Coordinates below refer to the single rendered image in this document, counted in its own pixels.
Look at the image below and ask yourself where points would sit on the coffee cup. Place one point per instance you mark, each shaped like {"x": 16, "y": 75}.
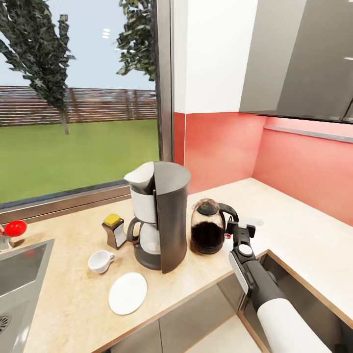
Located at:
{"x": 100, "y": 260}

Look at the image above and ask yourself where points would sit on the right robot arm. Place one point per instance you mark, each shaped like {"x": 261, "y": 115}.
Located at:
{"x": 285, "y": 329}

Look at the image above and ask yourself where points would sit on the paper coffee filter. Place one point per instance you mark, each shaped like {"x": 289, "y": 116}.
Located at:
{"x": 142, "y": 177}

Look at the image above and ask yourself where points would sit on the drop in sink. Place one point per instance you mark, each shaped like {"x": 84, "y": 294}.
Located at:
{"x": 22, "y": 273}

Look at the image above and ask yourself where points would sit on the bottle of coffee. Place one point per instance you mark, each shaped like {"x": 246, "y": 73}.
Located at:
{"x": 114, "y": 226}

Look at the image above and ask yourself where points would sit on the electric kettle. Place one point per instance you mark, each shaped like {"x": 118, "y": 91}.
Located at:
{"x": 208, "y": 225}

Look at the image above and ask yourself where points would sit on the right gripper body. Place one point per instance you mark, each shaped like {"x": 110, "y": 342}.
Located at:
{"x": 234, "y": 229}

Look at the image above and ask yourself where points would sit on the saucer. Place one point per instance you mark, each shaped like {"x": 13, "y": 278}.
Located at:
{"x": 127, "y": 293}

